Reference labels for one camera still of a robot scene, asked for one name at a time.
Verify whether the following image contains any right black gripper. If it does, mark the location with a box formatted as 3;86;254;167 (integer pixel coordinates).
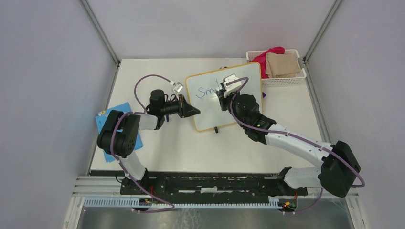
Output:
217;88;246;128

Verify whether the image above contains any yellow framed whiteboard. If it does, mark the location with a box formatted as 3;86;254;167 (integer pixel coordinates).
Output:
185;62;263;132

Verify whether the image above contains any beige cloth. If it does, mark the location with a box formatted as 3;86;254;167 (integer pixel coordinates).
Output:
265;52;301;78

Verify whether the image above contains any purple cable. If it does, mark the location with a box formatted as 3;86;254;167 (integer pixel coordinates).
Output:
110;74;175;213
225;77;366;188

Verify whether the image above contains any white plastic basket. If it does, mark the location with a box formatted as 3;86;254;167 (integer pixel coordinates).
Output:
261;49;307;87

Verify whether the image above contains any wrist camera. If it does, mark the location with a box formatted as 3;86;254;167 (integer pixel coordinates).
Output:
220;74;242;97
172;82;184;94

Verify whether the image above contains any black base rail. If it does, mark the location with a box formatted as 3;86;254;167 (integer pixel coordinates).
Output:
140;171;308;204

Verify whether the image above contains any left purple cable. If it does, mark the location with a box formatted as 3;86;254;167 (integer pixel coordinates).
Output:
110;74;175;213

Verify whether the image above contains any red cloth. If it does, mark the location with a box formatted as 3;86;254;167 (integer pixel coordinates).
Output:
251;46;285;79

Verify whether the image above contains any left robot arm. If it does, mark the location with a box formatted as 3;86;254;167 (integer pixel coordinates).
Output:
97;89;201;195

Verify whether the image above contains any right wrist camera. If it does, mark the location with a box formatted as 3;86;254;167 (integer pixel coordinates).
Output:
220;74;242;97

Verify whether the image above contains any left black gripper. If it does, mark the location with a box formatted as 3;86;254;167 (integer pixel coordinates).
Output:
160;94;200;118

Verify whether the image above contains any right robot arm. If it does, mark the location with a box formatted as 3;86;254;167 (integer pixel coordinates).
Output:
216;89;361;198

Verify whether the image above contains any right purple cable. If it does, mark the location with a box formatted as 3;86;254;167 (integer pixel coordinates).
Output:
225;77;366;188

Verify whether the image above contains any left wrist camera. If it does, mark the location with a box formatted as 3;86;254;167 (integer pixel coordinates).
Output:
172;82;184;94

